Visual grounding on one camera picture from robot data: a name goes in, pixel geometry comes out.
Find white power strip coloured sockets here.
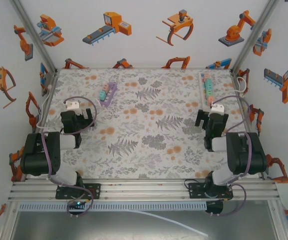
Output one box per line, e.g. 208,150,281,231
198,71,216,110

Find purple power strip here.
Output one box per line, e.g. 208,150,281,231
98,81,120,109

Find floral table cloth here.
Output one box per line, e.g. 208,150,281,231
30,67,266,180

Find small circuit board with light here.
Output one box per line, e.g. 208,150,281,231
67,199,87,211

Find black round disc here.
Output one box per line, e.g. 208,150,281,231
204,200,224,216

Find thin white tube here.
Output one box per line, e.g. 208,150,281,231
130,209,209,238

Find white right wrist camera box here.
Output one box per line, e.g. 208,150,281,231
210,103,225,115

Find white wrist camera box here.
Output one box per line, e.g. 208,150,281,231
63,99,81,111
210,103,225,115

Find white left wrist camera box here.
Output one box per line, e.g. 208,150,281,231
63,99,81,111

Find grey wall socket plate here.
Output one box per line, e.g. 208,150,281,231
41,71,57,97

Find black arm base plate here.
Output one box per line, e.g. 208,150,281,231
188,181,234,201
55,183,102,200

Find aluminium frame rail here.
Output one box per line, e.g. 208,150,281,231
7,180,281,203

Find white slotted cable duct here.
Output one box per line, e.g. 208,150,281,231
17,202,207,211

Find aluminium corner post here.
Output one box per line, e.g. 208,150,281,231
230,0,281,75
10,0,59,76

